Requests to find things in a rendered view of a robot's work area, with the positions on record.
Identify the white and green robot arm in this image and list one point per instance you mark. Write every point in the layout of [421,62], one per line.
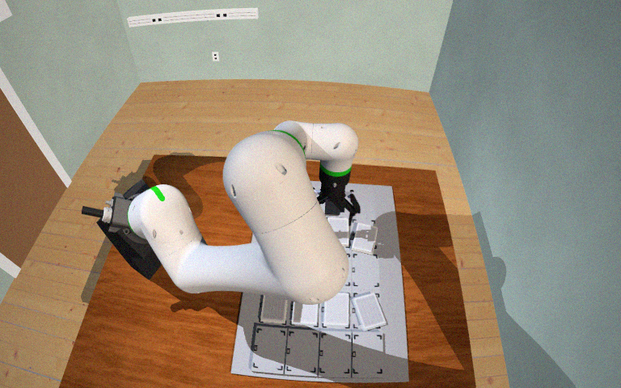
[265,178]

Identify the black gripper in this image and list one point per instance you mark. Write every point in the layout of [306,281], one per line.
[334,193]

